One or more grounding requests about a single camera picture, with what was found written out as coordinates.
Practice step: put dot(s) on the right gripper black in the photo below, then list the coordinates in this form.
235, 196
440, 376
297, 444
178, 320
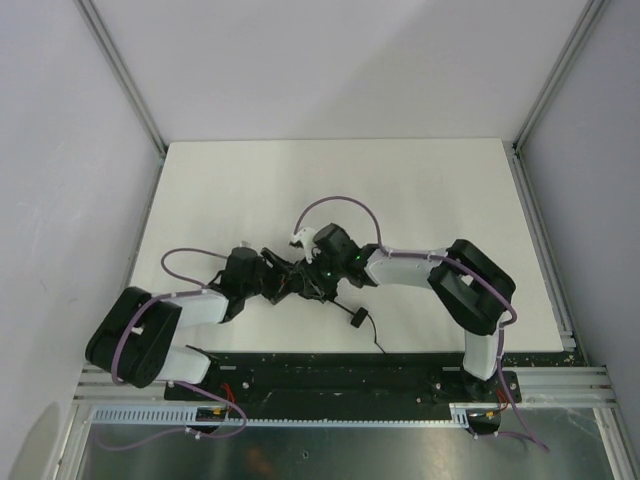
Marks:
310, 279

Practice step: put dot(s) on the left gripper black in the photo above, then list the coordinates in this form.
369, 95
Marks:
270, 279

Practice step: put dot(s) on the black folding umbrella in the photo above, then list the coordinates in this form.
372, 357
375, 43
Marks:
357, 278

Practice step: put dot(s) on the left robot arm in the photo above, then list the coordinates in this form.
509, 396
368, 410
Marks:
134, 341

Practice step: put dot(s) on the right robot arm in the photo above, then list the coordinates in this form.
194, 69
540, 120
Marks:
475, 292

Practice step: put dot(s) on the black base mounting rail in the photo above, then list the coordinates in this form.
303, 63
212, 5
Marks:
360, 386

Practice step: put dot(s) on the grey slotted cable duct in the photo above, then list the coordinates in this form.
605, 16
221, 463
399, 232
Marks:
184, 416

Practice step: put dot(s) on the left aluminium frame post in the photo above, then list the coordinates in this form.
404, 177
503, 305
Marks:
116, 63

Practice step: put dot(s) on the aluminium frame post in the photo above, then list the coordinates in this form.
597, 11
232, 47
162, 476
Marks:
568, 56
116, 63

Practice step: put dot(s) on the right aluminium frame post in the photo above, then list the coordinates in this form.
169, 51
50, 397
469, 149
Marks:
568, 56

